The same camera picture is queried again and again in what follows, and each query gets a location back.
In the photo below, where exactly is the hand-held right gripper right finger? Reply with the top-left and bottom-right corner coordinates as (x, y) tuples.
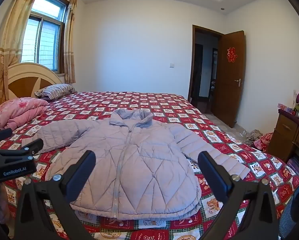
(198, 151), (281, 240)

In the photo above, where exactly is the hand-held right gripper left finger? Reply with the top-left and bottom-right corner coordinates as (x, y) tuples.
(14, 151), (96, 240)

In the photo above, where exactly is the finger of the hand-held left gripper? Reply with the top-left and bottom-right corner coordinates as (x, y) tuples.
(0, 138), (44, 157)
(0, 128), (13, 150)

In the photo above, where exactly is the lilac quilted puffer jacket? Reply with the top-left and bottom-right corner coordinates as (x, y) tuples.
(22, 109), (251, 221)

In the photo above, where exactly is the folded pink floral quilt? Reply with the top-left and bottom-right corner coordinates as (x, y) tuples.
(0, 98), (48, 130)

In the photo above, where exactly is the cream and wood headboard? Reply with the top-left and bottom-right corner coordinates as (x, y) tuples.
(4, 63), (65, 99)

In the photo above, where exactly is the grey crumpled cloth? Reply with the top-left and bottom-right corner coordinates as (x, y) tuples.
(244, 129), (263, 145)

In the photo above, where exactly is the striped pillow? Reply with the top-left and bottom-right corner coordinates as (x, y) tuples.
(34, 84), (77, 100)

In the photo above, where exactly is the red patterned bag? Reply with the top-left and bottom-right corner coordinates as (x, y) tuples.
(253, 132), (273, 152)

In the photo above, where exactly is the purple box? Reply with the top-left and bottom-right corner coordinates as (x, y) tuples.
(287, 156), (299, 178)

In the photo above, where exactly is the brown wooden dresser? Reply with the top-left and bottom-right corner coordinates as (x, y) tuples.
(266, 109), (299, 164)

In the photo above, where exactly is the brown wooden door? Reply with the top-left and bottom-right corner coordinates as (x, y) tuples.
(211, 31), (246, 128)

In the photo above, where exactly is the red checked printed bedspread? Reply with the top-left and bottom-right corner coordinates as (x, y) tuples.
(0, 91), (299, 240)

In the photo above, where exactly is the colourful printed flat box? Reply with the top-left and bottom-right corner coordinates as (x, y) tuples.
(277, 103), (296, 115)

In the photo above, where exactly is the red paper door decoration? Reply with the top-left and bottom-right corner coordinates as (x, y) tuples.
(226, 46), (237, 63)

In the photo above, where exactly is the window with grey frame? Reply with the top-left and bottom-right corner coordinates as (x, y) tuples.
(21, 0), (69, 72)

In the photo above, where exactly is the dark brown door frame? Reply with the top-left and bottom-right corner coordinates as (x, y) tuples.
(188, 24), (226, 114)

